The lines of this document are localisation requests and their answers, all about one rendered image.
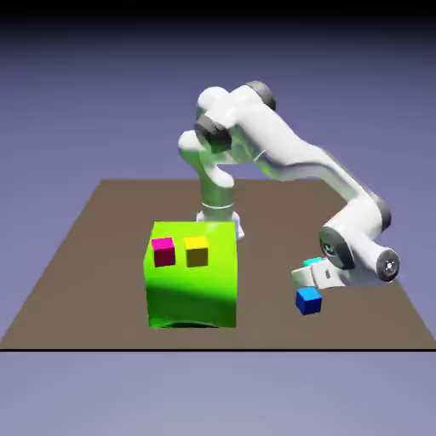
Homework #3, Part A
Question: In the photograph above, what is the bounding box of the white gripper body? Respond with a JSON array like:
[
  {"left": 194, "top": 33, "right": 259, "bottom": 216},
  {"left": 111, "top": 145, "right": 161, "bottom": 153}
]
[{"left": 290, "top": 264, "right": 319, "bottom": 290}]

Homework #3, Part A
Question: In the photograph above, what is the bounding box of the small blue cube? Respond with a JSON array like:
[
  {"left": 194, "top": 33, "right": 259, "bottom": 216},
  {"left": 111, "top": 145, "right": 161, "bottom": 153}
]
[{"left": 295, "top": 286, "right": 324, "bottom": 317}]

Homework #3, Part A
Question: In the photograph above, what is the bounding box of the small yellow cube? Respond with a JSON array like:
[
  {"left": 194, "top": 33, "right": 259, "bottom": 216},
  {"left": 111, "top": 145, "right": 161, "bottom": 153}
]
[{"left": 183, "top": 235, "right": 209, "bottom": 268}]

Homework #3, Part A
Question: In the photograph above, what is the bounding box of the small pink cube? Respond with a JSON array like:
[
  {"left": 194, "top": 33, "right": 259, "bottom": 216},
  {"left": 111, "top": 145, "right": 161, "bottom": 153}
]
[{"left": 151, "top": 237, "right": 177, "bottom": 268}]

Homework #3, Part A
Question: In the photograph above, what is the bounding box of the large green box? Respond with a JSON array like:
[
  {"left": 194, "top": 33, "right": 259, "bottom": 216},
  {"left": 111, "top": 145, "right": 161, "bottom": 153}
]
[{"left": 143, "top": 221, "right": 238, "bottom": 330}]

